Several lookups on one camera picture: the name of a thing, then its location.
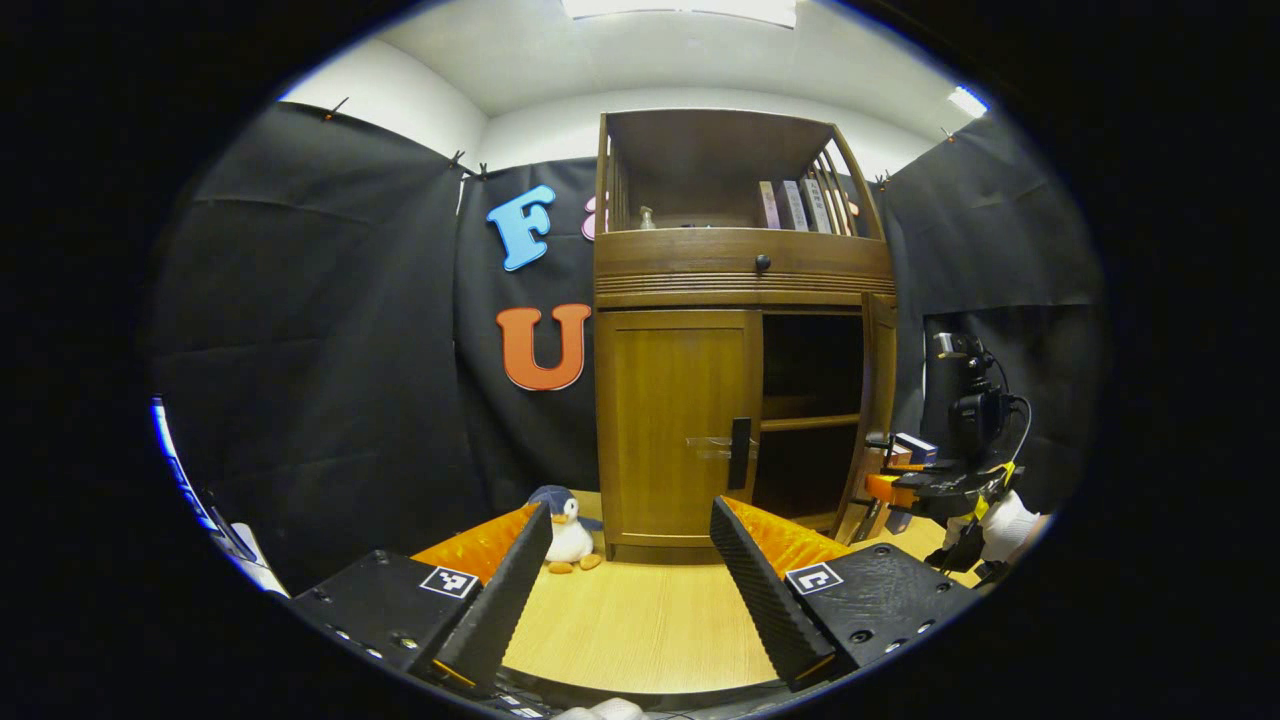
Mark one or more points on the blue white book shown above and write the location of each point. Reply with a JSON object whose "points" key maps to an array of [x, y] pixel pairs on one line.
{"points": [[915, 447]]}

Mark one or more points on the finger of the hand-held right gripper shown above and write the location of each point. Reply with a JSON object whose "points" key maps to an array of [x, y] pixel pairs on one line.
{"points": [[890, 490]]}

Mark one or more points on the wooden double-door shoe cabinet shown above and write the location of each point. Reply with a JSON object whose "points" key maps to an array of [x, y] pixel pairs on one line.
{"points": [[700, 270]]}

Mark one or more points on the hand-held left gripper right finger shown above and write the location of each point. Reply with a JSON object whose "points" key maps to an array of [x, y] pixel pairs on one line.
{"points": [[765, 600]]}

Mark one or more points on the wooden cabinet door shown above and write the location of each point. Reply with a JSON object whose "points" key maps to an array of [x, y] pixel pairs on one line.
{"points": [[670, 420], [878, 400]]}

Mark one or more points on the ceiling light panel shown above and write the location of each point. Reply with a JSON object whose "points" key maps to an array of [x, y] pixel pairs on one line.
{"points": [[967, 101]]}

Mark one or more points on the white blue object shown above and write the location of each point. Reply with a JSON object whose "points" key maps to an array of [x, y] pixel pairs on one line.
{"points": [[255, 565]]}

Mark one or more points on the plush penguin toy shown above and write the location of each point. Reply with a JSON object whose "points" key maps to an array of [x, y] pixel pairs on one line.
{"points": [[567, 532]]}

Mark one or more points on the wooden inner shelf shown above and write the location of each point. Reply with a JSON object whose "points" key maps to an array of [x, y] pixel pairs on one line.
{"points": [[810, 422]]}

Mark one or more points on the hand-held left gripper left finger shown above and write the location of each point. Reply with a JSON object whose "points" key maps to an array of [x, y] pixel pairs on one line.
{"points": [[500, 600]]}

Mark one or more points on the pale grey upright book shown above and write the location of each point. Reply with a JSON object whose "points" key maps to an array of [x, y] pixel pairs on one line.
{"points": [[793, 206]]}

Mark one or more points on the black backdrop cloth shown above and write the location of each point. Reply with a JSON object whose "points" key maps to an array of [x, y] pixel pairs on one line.
{"points": [[300, 350]]}

